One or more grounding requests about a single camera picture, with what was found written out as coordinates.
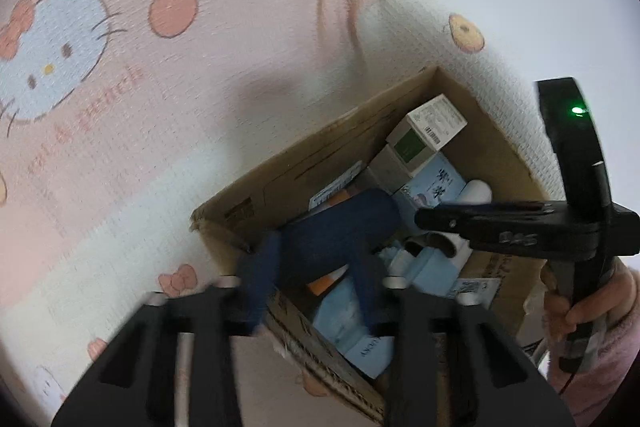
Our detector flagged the small white box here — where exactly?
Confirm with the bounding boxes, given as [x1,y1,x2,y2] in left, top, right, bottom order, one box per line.
[451,278,502,303]

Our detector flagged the dark blue oval case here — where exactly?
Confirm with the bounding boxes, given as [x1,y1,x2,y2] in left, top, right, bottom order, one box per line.
[245,188,403,288]

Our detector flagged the brown cardboard box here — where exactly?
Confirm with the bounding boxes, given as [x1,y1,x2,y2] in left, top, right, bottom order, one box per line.
[190,66,556,425]

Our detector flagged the blue and white tissue box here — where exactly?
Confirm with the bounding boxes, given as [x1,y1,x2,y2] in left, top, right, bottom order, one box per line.
[392,154,468,208]

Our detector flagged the person's right hand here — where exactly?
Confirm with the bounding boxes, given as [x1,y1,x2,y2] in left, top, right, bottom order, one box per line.
[540,257,636,344]

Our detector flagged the light blue wet wipes pack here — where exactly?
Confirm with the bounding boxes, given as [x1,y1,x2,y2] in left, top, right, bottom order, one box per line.
[389,246,468,297]

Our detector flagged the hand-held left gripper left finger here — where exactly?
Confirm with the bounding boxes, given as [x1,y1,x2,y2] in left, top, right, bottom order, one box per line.
[50,227,282,427]

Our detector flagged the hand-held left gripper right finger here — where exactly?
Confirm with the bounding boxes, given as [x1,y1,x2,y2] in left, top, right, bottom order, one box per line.
[350,252,576,427]

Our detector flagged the person's right forearm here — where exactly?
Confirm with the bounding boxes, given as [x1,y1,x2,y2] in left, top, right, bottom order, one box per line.
[545,269,640,427]

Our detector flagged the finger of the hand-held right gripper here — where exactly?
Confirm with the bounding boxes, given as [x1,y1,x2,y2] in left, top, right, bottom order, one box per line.
[414,201,571,260]

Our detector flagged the green and white box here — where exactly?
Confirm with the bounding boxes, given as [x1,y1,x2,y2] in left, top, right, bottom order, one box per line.
[386,94,468,172]

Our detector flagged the plain white carton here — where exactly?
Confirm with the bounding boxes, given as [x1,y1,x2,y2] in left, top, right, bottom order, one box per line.
[367,144,416,194]

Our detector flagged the light blue box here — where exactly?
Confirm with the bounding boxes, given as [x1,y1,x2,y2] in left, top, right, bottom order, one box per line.
[312,279,398,380]

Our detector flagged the orange box with white label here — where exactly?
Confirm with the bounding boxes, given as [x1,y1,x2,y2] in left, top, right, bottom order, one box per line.
[306,267,351,297]

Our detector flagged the pink cartoon cat printed blanket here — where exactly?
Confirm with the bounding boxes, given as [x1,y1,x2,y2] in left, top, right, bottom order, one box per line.
[0,0,566,427]

